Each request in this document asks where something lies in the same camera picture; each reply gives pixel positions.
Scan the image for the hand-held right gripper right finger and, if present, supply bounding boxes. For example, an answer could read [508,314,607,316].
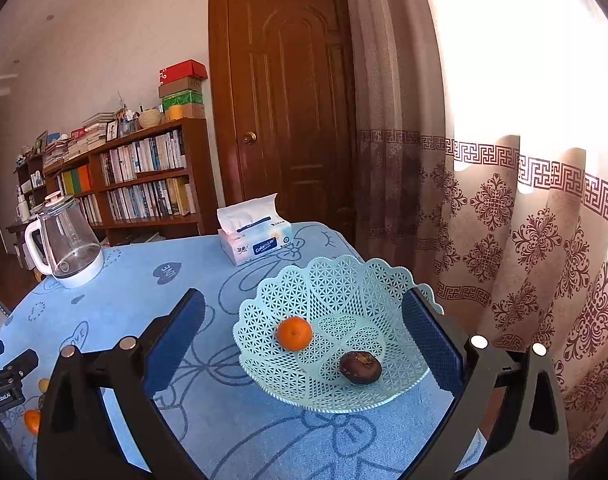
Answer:
[401,287,570,480]

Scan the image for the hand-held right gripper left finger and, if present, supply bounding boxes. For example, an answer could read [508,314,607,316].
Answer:
[36,287,207,480]

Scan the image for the dark purple round fruit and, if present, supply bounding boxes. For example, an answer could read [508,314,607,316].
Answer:
[339,351,383,386]

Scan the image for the light green plastic basket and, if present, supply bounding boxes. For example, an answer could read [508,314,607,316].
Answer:
[232,254,445,414]

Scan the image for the dark wooden side table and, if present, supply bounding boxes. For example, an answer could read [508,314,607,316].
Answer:
[6,220,39,268]

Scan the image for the blue white tissue pack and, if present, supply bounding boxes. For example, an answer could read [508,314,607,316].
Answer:
[216,193,293,267]

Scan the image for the glass kettle with white base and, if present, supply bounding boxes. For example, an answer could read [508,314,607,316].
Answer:
[24,191,105,289]

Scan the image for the long row of books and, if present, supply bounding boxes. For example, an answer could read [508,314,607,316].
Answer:
[105,177,195,222]

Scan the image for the beige patterned curtain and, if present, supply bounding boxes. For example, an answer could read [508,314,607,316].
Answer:
[341,0,608,466]

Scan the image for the small dark open shelf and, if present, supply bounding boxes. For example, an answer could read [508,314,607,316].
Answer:
[14,152,49,226]

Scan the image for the brown wooden bookshelf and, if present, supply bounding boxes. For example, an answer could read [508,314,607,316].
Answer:
[42,118,219,247]

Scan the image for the short row of books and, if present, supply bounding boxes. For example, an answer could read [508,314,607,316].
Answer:
[100,130,187,185]

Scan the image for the row of coloured binders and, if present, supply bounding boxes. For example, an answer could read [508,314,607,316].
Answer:
[58,164,92,196]

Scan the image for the stacks of books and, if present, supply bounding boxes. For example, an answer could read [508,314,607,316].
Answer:
[44,112,115,167]

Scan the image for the yellow box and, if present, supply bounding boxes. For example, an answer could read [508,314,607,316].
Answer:
[163,104,206,121]

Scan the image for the green box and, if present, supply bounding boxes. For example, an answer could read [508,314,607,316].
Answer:
[162,89,205,110]

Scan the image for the brown cardboard box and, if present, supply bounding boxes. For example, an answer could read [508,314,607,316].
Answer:
[158,77,203,99]

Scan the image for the red cardboard box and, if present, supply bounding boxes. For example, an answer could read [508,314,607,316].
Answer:
[158,59,208,86]

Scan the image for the brown wooden door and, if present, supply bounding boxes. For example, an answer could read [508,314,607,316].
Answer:
[209,0,357,243]

